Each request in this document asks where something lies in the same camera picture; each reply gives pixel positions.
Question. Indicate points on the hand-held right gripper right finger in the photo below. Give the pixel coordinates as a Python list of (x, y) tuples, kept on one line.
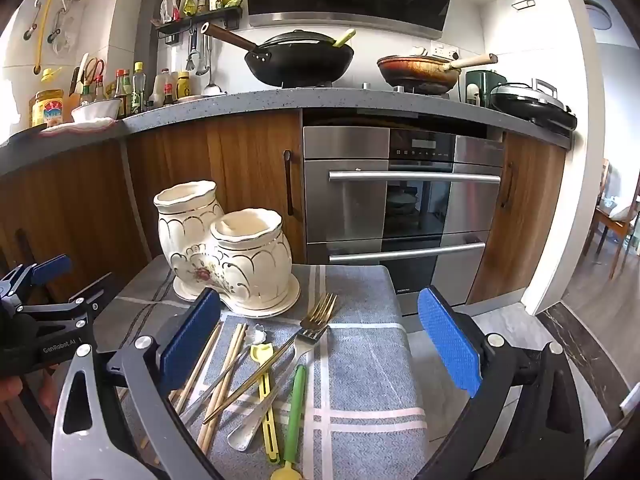
[(447, 340)]

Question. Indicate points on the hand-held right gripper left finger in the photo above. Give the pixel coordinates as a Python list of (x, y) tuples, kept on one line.
[(190, 340)]

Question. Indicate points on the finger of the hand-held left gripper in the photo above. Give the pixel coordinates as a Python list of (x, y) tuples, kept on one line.
[(92, 295), (50, 267)]

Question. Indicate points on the yellow plastic spoon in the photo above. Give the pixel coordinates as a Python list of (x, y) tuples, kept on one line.
[(262, 352)]

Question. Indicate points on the cream ceramic double utensil holder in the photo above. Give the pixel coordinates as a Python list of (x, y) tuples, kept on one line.
[(250, 260)]

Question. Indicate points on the silver fork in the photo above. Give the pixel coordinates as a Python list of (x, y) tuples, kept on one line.
[(310, 342)]

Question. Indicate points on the gold fork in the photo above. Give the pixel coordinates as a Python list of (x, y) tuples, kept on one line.
[(320, 312)]

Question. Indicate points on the wooden cabinet door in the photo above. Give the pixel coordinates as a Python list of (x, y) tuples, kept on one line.
[(530, 210), (65, 210), (245, 160)]

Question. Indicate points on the white flower chopstick rest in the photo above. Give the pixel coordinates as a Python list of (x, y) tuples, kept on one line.
[(256, 334)]

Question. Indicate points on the grey checked cloth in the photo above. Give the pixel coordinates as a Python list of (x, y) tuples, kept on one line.
[(360, 360)]

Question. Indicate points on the yellow jar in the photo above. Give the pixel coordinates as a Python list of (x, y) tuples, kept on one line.
[(47, 107)]

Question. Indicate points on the white bowl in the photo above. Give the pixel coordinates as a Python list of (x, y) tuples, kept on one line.
[(97, 110)]

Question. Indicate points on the stainless steel built-in oven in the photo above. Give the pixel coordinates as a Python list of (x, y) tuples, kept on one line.
[(350, 200)]

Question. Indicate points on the dark sauce bottle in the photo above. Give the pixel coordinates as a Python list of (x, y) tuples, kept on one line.
[(120, 92)]

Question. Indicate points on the yellow-capped oil bottle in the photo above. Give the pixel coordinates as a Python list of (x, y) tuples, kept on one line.
[(138, 90)]

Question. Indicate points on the wooden dining chair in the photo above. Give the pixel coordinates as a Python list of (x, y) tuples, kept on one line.
[(607, 220)]

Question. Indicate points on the white plastic jug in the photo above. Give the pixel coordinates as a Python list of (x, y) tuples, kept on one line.
[(160, 90)]

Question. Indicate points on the yellow-capped sauce bottle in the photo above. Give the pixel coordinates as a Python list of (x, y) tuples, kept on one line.
[(183, 85)]

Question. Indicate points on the steel ladle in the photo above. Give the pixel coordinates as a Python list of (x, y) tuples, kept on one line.
[(212, 89)]

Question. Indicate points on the grey speckled countertop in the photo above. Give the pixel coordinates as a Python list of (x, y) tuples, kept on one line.
[(250, 105)]

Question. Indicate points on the black electric grill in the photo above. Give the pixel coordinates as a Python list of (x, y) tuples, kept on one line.
[(530, 105)]

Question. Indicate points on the green kitchen appliance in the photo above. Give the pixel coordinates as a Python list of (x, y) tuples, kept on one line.
[(480, 85)]

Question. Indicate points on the brown frying pan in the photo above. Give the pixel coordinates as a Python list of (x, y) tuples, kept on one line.
[(415, 72)]

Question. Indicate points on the black wok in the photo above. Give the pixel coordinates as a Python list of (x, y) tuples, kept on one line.
[(300, 62)]

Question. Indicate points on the ceiling lamp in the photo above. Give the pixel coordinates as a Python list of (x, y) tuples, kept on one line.
[(597, 12)]

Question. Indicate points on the wall power outlet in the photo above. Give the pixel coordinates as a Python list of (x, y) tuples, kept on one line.
[(445, 52)]

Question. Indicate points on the black wall spice shelf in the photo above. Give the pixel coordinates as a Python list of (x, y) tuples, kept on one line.
[(200, 19)]

